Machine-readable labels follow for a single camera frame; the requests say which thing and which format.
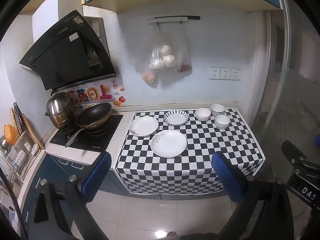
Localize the clear bag with red food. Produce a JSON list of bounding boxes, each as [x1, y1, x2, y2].
[[176, 25, 192, 73]]

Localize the wooden cutting board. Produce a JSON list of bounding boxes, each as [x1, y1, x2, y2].
[[10, 102, 45, 150]]

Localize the small bag with orange food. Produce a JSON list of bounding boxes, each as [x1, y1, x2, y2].
[[142, 69, 157, 84]]

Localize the white hood chimney cover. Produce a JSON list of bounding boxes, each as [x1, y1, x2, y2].
[[32, 0, 85, 43]]

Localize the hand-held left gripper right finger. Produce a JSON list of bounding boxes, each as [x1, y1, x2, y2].
[[211, 151, 296, 240]]

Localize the white plate flower print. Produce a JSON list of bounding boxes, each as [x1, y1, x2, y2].
[[149, 130, 187, 158]]

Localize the glass sliding door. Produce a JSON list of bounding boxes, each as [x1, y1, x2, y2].
[[250, 5, 320, 160]]

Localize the black white checkered cloth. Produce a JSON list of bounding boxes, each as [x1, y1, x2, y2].
[[114, 109, 265, 195]]

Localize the stack of white cups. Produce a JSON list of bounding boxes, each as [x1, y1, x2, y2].
[[12, 142, 33, 168]]

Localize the white plate dark striped rim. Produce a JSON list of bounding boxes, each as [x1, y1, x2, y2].
[[164, 110, 189, 126]]

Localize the white bowl black rim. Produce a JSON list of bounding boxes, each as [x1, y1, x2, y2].
[[214, 114, 230, 130]]

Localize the orange plastic basket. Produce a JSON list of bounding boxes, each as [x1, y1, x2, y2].
[[3, 124, 20, 145]]

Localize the white plate speckled edge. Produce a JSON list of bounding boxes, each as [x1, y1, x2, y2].
[[128, 116, 158, 137]]

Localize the black range hood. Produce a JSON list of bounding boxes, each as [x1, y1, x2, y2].
[[19, 9, 117, 91]]

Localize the blue base cabinet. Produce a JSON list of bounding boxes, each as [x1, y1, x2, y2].
[[20, 152, 160, 240]]

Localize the black wok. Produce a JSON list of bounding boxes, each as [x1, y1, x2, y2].
[[65, 102, 112, 148]]

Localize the wire dish rack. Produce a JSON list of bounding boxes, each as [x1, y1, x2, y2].
[[0, 130, 42, 180]]

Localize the white bowl blue rim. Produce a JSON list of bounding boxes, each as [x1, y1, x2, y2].
[[210, 104, 225, 117]]

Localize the small white bowl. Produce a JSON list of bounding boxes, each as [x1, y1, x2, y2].
[[195, 108, 211, 121]]

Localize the white wall hook rail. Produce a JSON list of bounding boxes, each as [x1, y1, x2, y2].
[[147, 16, 200, 25]]

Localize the clear bag of white buns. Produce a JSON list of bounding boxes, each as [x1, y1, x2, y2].
[[149, 24, 187, 70]]

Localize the steel steamer pot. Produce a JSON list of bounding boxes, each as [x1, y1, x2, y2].
[[45, 90, 78, 130]]

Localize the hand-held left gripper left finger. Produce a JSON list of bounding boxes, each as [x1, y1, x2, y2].
[[34, 151, 112, 240]]

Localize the black gas stove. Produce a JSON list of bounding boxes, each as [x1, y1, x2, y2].
[[49, 114, 124, 152]]

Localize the colourful wall stickers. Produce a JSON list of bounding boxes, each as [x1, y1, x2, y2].
[[64, 79, 125, 107]]

